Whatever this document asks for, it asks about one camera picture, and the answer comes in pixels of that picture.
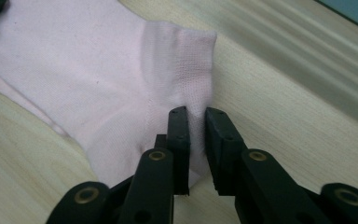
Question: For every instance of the pink sock pair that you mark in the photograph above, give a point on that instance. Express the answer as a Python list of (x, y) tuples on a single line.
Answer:
[(90, 77)]

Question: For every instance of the blue perforated plastic basket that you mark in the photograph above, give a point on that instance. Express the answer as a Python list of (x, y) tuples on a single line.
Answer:
[(354, 12)]

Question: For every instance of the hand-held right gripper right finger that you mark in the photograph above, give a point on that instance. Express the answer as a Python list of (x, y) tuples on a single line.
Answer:
[(225, 149)]

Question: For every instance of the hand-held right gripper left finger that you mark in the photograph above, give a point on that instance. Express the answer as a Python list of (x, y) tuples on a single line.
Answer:
[(180, 149)]

